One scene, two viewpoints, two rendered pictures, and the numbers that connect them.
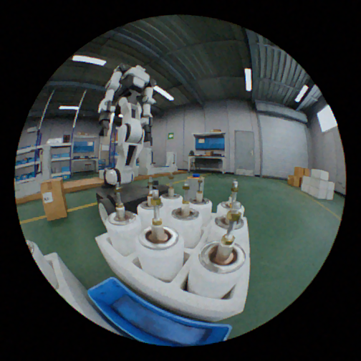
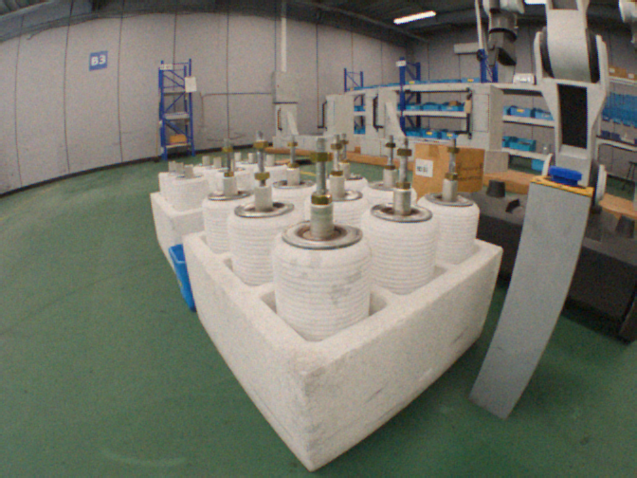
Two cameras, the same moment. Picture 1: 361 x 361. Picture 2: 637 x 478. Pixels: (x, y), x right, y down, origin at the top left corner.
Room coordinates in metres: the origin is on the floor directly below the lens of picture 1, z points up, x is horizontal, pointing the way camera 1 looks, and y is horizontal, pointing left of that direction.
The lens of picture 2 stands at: (0.44, -0.41, 0.35)
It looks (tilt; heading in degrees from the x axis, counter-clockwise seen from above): 21 degrees down; 117
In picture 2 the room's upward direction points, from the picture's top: 1 degrees counter-clockwise
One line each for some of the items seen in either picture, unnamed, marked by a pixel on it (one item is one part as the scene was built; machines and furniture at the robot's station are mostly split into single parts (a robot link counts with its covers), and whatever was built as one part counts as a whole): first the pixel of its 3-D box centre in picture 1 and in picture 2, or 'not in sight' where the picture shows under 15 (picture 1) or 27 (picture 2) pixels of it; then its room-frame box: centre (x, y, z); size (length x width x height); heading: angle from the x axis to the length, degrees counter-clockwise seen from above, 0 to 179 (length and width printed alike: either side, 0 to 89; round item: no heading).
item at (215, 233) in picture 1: (222, 248); (269, 274); (0.22, -0.12, 0.16); 0.10 x 0.10 x 0.18
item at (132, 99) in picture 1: (124, 103); not in sight; (0.84, 0.54, 0.97); 0.28 x 0.13 x 0.18; 61
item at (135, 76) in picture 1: (132, 83); not in sight; (0.82, 0.51, 1.23); 0.34 x 0.30 x 0.36; 151
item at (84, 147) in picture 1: (84, 155); (631, 134); (3.65, 4.54, 0.94); 1.40 x 0.70 x 1.88; 151
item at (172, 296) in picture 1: (183, 253); (336, 292); (0.27, -0.01, 0.09); 0.39 x 0.39 x 0.18; 63
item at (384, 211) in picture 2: (198, 200); (401, 212); (0.37, -0.07, 0.25); 0.08 x 0.08 x 0.01
